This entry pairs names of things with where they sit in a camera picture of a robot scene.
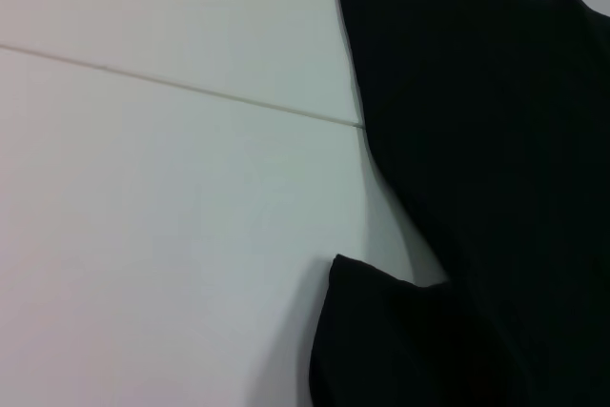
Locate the black shirt with FREE print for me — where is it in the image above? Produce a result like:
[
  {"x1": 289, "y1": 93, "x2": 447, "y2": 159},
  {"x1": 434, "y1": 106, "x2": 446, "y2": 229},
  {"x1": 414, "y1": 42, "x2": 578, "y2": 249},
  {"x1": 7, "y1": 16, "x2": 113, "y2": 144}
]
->
[{"x1": 308, "y1": 0, "x2": 610, "y2": 407}]

